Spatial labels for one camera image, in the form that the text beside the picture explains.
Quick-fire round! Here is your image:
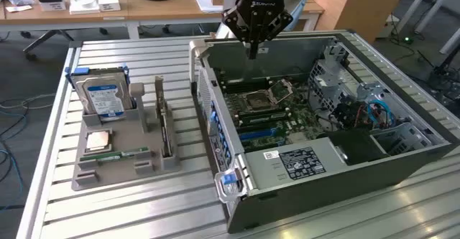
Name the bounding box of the stack of white papers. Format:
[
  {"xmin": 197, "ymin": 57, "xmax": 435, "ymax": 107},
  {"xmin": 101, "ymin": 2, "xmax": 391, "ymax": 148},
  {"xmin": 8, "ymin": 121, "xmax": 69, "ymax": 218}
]
[{"xmin": 193, "ymin": 0, "xmax": 225, "ymax": 13}]

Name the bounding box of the green motherboard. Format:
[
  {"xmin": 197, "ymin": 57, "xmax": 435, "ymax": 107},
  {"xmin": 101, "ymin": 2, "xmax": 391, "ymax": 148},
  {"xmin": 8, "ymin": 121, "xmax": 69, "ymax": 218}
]
[{"xmin": 215, "ymin": 69, "xmax": 327, "ymax": 153}]

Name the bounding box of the blue expansion slot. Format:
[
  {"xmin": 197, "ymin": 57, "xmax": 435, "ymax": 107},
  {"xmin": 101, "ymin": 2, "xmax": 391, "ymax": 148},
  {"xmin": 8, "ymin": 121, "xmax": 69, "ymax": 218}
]
[{"xmin": 239, "ymin": 127, "xmax": 283, "ymax": 143}]

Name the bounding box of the wooden cabinet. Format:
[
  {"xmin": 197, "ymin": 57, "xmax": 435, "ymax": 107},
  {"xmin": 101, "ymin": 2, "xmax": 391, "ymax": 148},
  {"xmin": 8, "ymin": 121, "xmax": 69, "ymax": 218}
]
[{"xmin": 301, "ymin": 0, "xmax": 412, "ymax": 43}]

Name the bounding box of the grey power supply with label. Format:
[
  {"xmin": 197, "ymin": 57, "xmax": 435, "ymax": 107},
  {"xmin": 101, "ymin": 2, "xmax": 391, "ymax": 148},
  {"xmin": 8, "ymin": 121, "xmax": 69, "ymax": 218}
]
[{"xmin": 243, "ymin": 137, "xmax": 348, "ymax": 192}]

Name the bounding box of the white round holder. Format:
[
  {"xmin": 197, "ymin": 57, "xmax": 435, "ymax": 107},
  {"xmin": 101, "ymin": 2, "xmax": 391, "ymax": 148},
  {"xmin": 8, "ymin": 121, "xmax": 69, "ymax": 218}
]
[{"xmin": 68, "ymin": 0, "xmax": 100, "ymax": 16}]

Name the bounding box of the plain white box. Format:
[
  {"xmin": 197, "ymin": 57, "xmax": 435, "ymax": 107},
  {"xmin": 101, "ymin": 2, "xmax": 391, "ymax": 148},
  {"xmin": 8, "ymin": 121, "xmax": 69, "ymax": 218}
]
[{"xmin": 97, "ymin": 0, "xmax": 121, "ymax": 13}]

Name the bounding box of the hard disk in blue carrier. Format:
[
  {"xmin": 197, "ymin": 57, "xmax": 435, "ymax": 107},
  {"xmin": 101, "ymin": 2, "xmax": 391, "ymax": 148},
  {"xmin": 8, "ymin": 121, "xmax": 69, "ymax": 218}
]
[{"xmin": 65, "ymin": 62, "xmax": 131, "ymax": 123}]

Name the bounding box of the light wooden desk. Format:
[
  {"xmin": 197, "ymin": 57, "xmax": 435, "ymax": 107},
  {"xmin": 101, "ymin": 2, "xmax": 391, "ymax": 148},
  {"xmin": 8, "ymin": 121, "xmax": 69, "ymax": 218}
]
[
  {"xmin": 0, "ymin": 0, "xmax": 131, "ymax": 32},
  {"xmin": 124, "ymin": 0, "xmax": 324, "ymax": 39}
]

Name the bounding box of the perforated metal disk bay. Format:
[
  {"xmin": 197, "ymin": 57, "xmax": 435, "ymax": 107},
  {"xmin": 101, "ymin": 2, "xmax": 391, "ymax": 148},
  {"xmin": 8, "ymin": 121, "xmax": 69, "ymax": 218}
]
[{"xmin": 307, "ymin": 58, "xmax": 363, "ymax": 116}]

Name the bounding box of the blue floor cable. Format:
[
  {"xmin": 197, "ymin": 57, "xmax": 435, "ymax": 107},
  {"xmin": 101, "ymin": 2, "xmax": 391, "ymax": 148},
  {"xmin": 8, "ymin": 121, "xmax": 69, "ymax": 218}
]
[{"xmin": 0, "ymin": 109, "xmax": 28, "ymax": 213}]

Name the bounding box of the grey parts rack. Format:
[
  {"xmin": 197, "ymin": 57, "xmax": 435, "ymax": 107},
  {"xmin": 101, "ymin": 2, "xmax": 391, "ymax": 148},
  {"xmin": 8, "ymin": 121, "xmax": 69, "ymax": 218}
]
[{"xmin": 71, "ymin": 82, "xmax": 183, "ymax": 192}]

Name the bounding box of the white box with black top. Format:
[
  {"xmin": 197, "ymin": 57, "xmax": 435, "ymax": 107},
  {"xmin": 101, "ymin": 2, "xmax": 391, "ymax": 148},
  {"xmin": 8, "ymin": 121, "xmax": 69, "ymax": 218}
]
[{"xmin": 35, "ymin": 0, "xmax": 68, "ymax": 12}]

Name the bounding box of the open metal socket cover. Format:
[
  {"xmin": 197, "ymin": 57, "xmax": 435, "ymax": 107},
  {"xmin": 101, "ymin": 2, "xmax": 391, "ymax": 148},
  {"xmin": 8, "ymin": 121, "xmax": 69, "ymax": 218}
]
[{"xmin": 268, "ymin": 78, "xmax": 301, "ymax": 102}]

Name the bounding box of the CPU socket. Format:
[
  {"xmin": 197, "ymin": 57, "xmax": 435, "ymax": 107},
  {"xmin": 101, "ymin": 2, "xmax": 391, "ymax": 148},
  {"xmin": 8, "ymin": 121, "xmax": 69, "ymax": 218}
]
[{"xmin": 244, "ymin": 90, "xmax": 277, "ymax": 113}]

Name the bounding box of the black desk leg with castor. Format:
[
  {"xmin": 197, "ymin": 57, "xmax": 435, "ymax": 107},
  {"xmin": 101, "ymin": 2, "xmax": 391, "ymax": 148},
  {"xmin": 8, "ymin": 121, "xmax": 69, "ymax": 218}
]
[{"xmin": 21, "ymin": 30, "xmax": 75, "ymax": 61}]

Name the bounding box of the graphics card with metal bracket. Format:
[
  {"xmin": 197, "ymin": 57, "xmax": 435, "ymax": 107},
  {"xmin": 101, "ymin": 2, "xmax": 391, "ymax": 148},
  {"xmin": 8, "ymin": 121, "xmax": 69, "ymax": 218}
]
[{"xmin": 153, "ymin": 75, "xmax": 173, "ymax": 159}]

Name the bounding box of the blue wire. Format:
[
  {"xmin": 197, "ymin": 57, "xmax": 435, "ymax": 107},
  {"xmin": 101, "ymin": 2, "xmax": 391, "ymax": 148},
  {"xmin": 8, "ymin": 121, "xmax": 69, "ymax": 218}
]
[{"xmin": 365, "ymin": 99, "xmax": 396, "ymax": 129}]

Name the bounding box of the silver drive cage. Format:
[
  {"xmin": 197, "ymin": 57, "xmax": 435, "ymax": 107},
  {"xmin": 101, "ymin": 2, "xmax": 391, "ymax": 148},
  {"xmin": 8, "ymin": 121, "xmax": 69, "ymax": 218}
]
[{"xmin": 369, "ymin": 122, "xmax": 435, "ymax": 158}]

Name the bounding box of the white table frame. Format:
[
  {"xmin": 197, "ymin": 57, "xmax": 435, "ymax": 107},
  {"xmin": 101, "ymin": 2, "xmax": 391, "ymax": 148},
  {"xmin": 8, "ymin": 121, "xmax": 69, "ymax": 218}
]
[{"xmin": 393, "ymin": 0, "xmax": 460, "ymax": 35}]

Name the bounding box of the green RAM stick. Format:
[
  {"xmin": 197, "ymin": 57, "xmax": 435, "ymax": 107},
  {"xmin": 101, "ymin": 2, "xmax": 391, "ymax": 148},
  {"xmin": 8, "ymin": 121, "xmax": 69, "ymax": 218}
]
[{"xmin": 79, "ymin": 146, "xmax": 151, "ymax": 162}]

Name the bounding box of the black RAM stick with label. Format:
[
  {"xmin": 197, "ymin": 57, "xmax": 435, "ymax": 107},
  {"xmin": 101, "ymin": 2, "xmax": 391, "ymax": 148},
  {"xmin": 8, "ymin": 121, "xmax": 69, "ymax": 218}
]
[{"xmin": 239, "ymin": 111, "xmax": 291, "ymax": 126}]

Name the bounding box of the black stand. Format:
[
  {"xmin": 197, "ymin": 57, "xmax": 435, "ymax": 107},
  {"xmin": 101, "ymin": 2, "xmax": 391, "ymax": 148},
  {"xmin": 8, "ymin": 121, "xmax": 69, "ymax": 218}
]
[{"xmin": 419, "ymin": 50, "xmax": 460, "ymax": 89}]

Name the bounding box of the CPU with copper lid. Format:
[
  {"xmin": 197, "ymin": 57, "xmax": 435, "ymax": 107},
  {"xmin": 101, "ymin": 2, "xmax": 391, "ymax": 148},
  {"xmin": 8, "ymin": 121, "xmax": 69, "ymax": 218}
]
[{"xmin": 84, "ymin": 131, "xmax": 115, "ymax": 153}]

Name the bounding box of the open dark PC case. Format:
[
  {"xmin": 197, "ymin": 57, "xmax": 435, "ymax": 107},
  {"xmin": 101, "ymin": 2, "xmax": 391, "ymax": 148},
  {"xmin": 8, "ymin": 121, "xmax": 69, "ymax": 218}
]
[{"xmin": 188, "ymin": 32, "xmax": 453, "ymax": 234}]

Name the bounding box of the grey floor cable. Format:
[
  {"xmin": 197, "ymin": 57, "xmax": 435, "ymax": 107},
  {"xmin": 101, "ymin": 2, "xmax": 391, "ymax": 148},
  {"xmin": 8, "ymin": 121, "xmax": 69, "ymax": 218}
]
[{"xmin": 0, "ymin": 93, "xmax": 57, "ymax": 110}]

